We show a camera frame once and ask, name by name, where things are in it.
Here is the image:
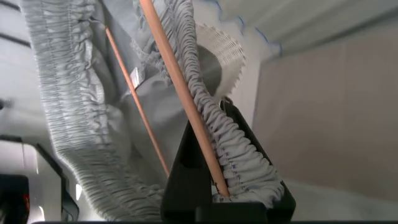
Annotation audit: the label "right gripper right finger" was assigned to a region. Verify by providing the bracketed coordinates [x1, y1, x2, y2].
[220, 98, 297, 222]

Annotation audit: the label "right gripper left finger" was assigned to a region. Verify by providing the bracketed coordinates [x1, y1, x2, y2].
[160, 120, 218, 222]

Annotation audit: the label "pink clothes hanger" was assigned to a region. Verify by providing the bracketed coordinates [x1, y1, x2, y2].
[104, 0, 231, 198]

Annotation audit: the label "pale grey shorts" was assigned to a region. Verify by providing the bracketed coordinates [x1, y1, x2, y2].
[20, 0, 285, 222]

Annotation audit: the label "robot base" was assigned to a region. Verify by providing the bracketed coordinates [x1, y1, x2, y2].
[0, 134, 80, 222]

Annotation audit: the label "white laundry basket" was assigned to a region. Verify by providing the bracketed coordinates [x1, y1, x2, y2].
[195, 23, 247, 102]

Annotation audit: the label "white curtain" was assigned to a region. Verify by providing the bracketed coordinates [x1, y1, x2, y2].
[192, 0, 398, 58]

